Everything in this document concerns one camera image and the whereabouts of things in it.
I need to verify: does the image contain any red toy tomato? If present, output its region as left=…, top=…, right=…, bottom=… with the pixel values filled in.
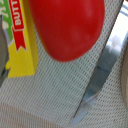
left=28, top=0, right=105, bottom=62

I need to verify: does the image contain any wooden handled toy knife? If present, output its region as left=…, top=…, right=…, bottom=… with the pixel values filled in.
left=69, top=9, right=128, bottom=128

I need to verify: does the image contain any woven beige placemat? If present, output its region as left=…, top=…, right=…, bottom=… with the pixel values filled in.
left=0, top=0, right=128, bottom=128

